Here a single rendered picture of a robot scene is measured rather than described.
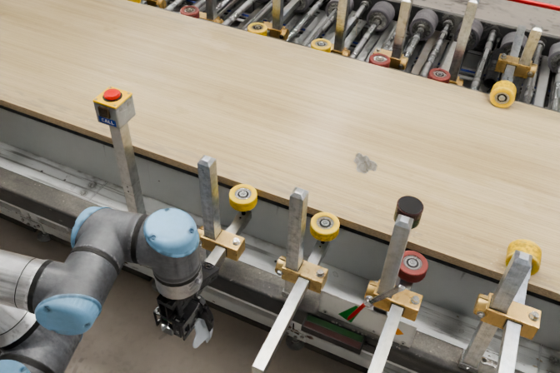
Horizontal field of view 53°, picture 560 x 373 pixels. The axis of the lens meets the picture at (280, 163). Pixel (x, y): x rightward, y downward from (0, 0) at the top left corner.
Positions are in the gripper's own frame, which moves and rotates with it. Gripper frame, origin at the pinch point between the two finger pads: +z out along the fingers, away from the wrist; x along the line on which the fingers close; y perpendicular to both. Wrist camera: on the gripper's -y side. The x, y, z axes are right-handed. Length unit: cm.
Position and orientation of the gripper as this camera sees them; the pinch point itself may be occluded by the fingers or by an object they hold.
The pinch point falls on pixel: (193, 328)
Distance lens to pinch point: 130.7
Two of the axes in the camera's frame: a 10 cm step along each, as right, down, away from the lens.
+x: 8.8, 3.4, -3.3
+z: -0.3, 7.3, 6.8
